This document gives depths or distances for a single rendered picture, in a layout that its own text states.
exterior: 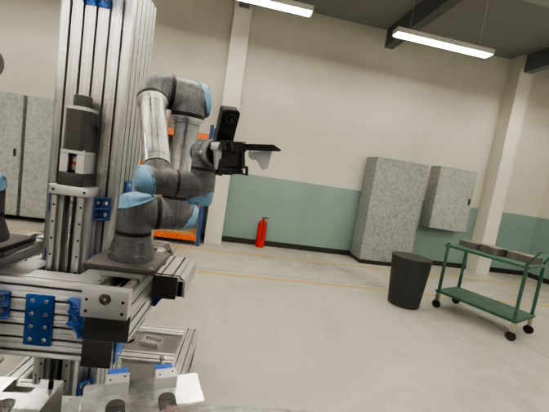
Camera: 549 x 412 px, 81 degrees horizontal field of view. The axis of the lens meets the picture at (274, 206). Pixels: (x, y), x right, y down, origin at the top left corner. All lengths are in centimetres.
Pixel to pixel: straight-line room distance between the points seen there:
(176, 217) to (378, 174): 514
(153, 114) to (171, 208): 33
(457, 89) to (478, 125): 85
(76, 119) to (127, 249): 48
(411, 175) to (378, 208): 84
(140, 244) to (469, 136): 709
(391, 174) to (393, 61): 217
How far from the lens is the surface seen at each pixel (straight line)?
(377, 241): 622
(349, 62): 664
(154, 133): 101
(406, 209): 638
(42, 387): 92
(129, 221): 117
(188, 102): 119
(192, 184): 93
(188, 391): 92
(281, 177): 605
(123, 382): 91
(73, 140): 134
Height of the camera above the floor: 141
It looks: 6 degrees down
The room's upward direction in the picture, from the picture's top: 9 degrees clockwise
